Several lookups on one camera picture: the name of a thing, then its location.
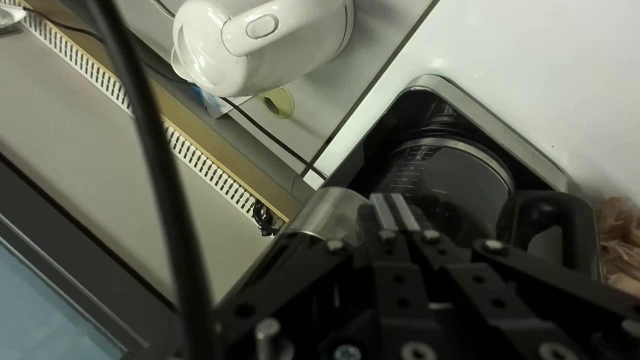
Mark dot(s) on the white perforated wall raceway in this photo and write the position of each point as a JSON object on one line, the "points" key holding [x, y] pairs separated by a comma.
{"points": [[153, 126]]}

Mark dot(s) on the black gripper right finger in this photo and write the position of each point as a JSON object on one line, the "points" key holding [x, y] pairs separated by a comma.
{"points": [[480, 292]]}

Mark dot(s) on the brown paper filter bag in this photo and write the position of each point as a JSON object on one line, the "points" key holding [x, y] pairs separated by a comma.
{"points": [[621, 247]]}

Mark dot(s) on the white electric kettle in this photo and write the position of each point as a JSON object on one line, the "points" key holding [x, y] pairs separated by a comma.
{"points": [[261, 41]]}

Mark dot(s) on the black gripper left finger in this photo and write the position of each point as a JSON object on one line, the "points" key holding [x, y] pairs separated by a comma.
{"points": [[390, 292]]}

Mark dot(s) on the black and steel coffee machine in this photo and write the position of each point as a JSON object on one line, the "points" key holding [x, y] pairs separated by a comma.
{"points": [[467, 113]]}

